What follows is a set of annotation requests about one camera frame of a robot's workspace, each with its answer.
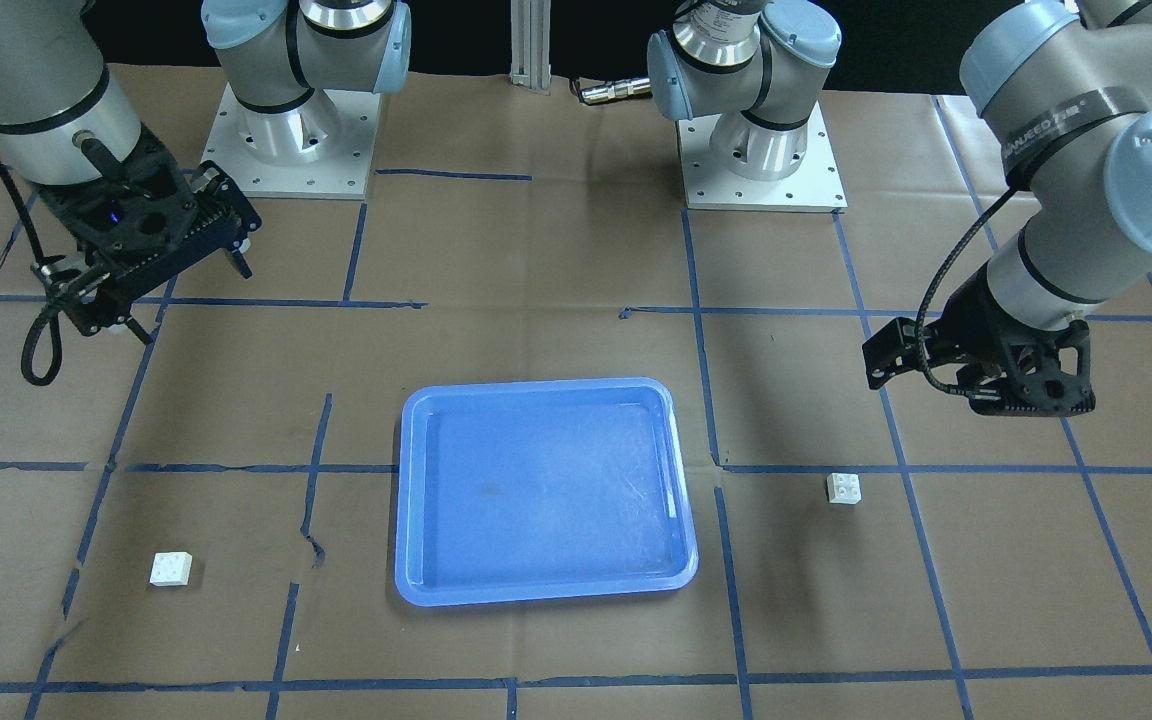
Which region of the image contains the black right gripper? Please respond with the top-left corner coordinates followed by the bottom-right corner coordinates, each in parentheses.
top-left (33, 129), bottom-right (262, 346)

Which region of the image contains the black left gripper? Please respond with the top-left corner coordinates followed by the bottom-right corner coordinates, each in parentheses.
top-left (861, 270), bottom-right (1096, 418)

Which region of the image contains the white block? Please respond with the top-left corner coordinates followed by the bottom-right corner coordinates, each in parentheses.
top-left (147, 551), bottom-right (194, 588)
top-left (826, 471), bottom-right (863, 505)

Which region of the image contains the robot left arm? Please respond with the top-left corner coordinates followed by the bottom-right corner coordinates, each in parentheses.
top-left (863, 1), bottom-right (1152, 416)

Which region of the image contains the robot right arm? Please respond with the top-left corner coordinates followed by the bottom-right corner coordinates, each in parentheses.
top-left (0, 1), bottom-right (414, 348)

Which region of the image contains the blue plastic tray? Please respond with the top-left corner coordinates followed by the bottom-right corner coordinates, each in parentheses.
top-left (394, 377), bottom-right (699, 607)

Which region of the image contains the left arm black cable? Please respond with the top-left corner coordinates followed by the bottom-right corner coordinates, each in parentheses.
top-left (915, 185), bottom-right (1022, 399)

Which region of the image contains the aluminium frame post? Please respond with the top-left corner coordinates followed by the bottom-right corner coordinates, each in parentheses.
top-left (509, 0), bottom-right (552, 94)

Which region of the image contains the metal cable connector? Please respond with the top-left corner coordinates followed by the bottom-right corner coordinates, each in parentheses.
top-left (575, 77), bottom-right (652, 106)

